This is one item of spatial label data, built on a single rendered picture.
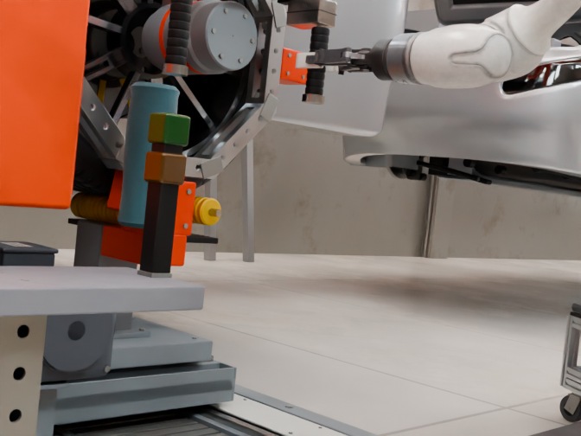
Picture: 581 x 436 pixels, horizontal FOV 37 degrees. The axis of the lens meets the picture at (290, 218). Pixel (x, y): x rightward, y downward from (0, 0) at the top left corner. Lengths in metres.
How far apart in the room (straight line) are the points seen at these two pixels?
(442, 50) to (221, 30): 0.42
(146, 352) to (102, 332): 0.39
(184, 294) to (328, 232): 6.66
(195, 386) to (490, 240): 8.17
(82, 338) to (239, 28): 0.64
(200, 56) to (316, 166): 5.88
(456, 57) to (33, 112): 0.68
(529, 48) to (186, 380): 0.96
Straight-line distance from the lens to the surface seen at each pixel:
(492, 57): 1.46
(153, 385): 1.84
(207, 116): 1.94
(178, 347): 1.89
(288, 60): 1.96
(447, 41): 1.48
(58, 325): 1.42
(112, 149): 1.67
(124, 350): 1.81
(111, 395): 1.78
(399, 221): 8.48
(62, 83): 1.21
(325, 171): 7.60
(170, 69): 1.48
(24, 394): 1.02
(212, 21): 1.63
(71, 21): 1.22
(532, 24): 1.58
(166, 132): 1.11
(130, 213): 1.58
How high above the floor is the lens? 0.59
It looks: 2 degrees down
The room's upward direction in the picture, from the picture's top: 6 degrees clockwise
